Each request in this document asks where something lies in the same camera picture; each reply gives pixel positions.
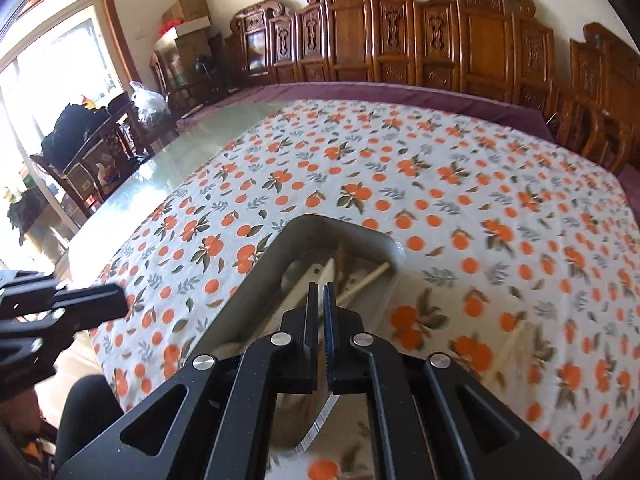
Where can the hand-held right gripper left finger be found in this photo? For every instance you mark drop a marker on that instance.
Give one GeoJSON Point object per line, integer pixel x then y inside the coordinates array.
{"type": "Point", "coordinates": [312, 320]}

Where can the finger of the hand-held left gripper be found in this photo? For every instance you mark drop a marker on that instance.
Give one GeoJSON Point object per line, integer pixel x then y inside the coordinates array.
{"type": "Point", "coordinates": [35, 340]}
{"type": "Point", "coordinates": [95, 302]}

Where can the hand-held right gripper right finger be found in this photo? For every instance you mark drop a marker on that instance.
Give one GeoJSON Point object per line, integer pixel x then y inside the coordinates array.
{"type": "Point", "coordinates": [329, 325]}

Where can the white spoon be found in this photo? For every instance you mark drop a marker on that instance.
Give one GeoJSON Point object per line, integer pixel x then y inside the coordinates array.
{"type": "Point", "coordinates": [320, 271]}

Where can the wooden chopstick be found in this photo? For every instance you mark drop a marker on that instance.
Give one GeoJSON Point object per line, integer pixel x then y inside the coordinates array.
{"type": "Point", "coordinates": [370, 275]}

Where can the rectangular metal tray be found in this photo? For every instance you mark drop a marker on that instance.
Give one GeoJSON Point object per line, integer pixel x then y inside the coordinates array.
{"type": "Point", "coordinates": [305, 240]}

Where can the person's dark pants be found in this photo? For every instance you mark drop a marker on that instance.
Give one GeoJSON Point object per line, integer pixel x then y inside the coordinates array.
{"type": "Point", "coordinates": [87, 415]}

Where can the wooden dining chair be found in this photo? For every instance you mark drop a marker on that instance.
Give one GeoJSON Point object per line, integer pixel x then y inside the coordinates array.
{"type": "Point", "coordinates": [100, 165]}

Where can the orange print tablecloth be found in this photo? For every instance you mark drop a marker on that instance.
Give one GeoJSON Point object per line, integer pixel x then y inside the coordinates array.
{"type": "Point", "coordinates": [400, 185]}

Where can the dark clothes pile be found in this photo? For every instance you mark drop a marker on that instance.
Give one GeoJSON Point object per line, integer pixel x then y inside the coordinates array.
{"type": "Point", "coordinates": [75, 132]}

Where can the white plastic bag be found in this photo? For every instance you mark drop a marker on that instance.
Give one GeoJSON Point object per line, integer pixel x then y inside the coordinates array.
{"type": "Point", "coordinates": [147, 105]}

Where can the purple bench cushion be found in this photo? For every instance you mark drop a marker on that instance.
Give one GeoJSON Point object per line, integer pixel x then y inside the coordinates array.
{"type": "Point", "coordinates": [400, 94]}

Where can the cardboard box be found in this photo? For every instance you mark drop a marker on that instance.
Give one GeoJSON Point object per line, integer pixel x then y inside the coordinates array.
{"type": "Point", "coordinates": [187, 10]}

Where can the long carved wooden bench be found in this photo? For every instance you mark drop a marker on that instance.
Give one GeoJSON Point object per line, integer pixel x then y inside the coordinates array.
{"type": "Point", "coordinates": [480, 40]}

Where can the purple armchair cushion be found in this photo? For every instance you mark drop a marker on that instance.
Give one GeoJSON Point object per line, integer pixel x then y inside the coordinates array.
{"type": "Point", "coordinates": [629, 182]}

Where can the carved wooden armchair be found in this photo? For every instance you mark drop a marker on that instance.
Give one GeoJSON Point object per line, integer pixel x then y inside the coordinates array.
{"type": "Point", "coordinates": [610, 90]}

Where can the wooden window frame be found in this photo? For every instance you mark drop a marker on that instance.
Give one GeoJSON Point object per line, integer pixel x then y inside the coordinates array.
{"type": "Point", "coordinates": [117, 35]}

